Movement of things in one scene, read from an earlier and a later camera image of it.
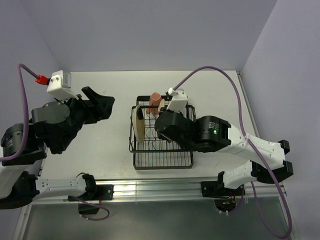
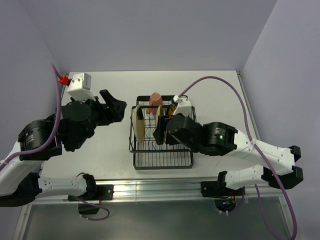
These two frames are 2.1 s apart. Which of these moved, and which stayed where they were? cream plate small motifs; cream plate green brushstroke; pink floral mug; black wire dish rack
Moved: cream plate small motifs
Stayed: black wire dish rack; cream plate green brushstroke; pink floral mug
